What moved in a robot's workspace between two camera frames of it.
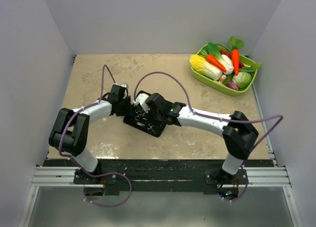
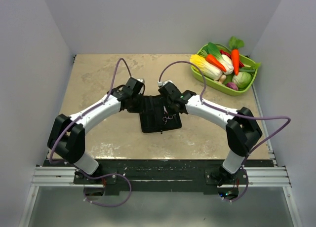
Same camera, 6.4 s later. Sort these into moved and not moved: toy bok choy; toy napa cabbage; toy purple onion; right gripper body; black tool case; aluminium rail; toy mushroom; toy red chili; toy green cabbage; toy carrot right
Moved: black tool case; right gripper body
Not moved: toy mushroom; aluminium rail; toy purple onion; toy bok choy; toy carrot right; toy napa cabbage; toy red chili; toy green cabbage
